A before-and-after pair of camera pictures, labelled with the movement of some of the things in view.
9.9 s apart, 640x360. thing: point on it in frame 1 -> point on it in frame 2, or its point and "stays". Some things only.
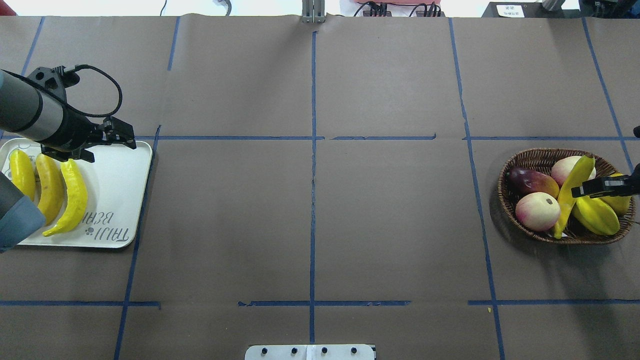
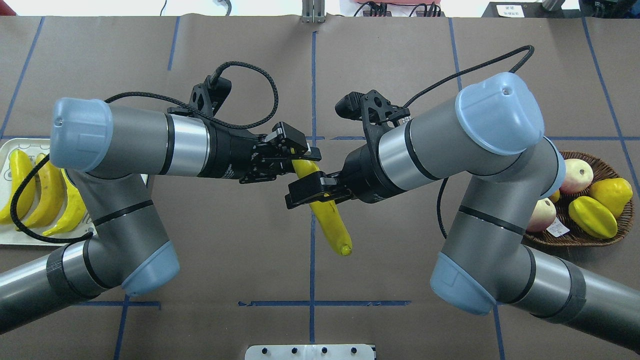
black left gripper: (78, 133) -> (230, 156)
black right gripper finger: (618, 186) -> (323, 186)
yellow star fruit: (595, 215) stays
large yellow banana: (51, 187) stays
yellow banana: (23, 173) stays
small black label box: (514, 10) stays
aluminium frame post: (313, 11) stays
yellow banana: (578, 175) -> (326, 212)
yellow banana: (77, 199) stays
